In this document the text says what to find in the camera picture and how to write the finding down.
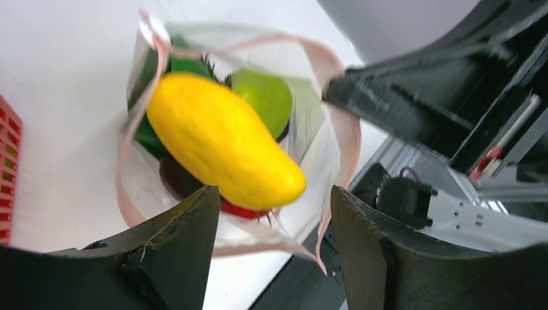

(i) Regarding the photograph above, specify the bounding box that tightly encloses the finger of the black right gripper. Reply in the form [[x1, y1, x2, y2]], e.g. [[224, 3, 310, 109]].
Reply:
[[322, 0, 548, 160]]

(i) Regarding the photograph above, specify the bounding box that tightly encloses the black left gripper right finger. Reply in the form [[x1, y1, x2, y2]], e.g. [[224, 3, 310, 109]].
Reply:
[[331, 186, 547, 309]]

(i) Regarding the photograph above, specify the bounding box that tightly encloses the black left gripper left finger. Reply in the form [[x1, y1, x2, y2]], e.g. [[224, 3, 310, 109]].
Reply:
[[1, 187, 220, 309]]

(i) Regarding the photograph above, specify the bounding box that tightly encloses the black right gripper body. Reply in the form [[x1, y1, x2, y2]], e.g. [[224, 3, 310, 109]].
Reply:
[[449, 1, 547, 180]]

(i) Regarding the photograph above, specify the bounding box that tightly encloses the dark purple round fruit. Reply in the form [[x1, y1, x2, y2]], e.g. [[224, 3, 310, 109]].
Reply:
[[159, 153, 204, 201]]

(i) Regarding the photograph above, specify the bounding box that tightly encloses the red bell pepper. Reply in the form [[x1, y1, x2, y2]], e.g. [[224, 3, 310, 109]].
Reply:
[[220, 201, 266, 220]]

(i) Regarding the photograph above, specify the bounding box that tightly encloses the yellow mango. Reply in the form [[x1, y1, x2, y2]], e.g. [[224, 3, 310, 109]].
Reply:
[[147, 72, 307, 211]]

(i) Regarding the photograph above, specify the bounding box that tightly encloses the green pear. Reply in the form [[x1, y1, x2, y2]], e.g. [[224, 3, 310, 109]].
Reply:
[[226, 69, 293, 142]]

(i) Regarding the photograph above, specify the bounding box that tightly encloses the clear zip top bag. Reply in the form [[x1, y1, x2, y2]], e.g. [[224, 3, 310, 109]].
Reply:
[[115, 12, 361, 267]]

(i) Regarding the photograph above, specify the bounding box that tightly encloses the red plastic shopping basket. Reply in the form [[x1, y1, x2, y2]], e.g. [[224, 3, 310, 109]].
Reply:
[[1, 96, 23, 245]]

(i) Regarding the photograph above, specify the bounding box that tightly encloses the green leafy bok choy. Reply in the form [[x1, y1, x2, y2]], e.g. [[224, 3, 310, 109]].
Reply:
[[127, 48, 212, 160]]

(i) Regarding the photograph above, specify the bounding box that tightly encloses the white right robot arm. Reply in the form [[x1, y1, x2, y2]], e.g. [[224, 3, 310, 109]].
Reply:
[[323, 1, 547, 252]]

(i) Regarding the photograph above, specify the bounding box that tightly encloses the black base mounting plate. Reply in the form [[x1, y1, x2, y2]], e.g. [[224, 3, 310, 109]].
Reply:
[[249, 225, 348, 310]]

